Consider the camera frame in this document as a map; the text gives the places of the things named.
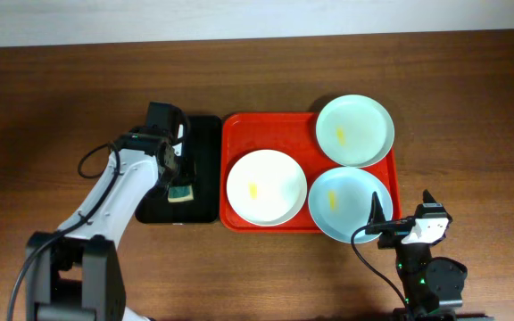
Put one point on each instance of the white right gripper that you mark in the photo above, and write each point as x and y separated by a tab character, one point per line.
377	213

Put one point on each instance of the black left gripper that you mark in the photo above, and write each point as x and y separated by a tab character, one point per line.
186	176

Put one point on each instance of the green and yellow sponge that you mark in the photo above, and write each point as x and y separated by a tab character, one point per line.
180	193

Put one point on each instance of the white plate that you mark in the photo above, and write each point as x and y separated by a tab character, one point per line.
266	188

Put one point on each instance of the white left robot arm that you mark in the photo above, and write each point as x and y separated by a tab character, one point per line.
74	272

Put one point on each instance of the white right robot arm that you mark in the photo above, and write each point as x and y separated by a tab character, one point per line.
432	285

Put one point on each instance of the black plastic tray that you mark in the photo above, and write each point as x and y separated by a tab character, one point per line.
203	144

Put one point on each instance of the red plastic tray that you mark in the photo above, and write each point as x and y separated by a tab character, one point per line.
292	133

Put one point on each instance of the light blue plate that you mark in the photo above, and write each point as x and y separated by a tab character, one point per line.
339	201

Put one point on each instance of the mint green plate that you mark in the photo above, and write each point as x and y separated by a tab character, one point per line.
355	131

